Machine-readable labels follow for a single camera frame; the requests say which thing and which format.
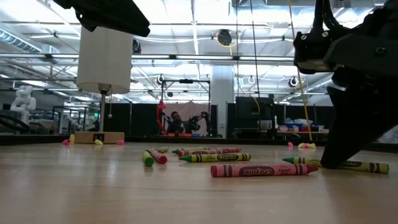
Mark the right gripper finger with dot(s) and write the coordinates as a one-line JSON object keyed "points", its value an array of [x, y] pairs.
{"points": [[357, 124]]}

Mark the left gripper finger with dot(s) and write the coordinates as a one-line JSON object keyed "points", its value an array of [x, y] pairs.
{"points": [[121, 15]]}

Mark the red robot arm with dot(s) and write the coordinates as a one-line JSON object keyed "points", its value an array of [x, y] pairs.
{"points": [[160, 112]]}

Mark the black background robot arm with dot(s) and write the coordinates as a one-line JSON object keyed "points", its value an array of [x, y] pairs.
{"points": [[200, 118]]}

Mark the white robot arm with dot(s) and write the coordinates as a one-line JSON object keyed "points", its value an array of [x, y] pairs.
{"points": [[23, 101]]}

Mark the white cloth-covered object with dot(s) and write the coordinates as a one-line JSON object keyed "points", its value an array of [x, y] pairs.
{"points": [[390, 137]]}

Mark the small yellow crayon piece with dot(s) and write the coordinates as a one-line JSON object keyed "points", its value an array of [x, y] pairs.
{"points": [[301, 145], [72, 138], [312, 145], [98, 142]]}

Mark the white shade wooden base lamp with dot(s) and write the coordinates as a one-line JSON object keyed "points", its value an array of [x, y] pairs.
{"points": [[104, 62]]}

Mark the background table with bins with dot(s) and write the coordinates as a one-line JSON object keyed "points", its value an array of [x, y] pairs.
{"points": [[298, 126]]}

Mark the black cabinet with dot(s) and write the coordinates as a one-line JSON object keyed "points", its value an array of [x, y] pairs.
{"points": [[252, 112]]}

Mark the beige curtain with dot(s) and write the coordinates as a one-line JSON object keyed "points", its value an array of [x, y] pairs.
{"points": [[186, 107]]}

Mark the person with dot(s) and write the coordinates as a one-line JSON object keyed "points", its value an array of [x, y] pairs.
{"points": [[175, 124]]}

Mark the white square pillar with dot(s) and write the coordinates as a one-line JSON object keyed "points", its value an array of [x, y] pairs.
{"points": [[222, 99]]}

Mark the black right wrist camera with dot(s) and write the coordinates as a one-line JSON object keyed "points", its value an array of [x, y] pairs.
{"points": [[311, 49]]}

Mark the black gantry frame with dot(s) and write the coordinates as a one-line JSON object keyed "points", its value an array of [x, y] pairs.
{"points": [[186, 81]]}

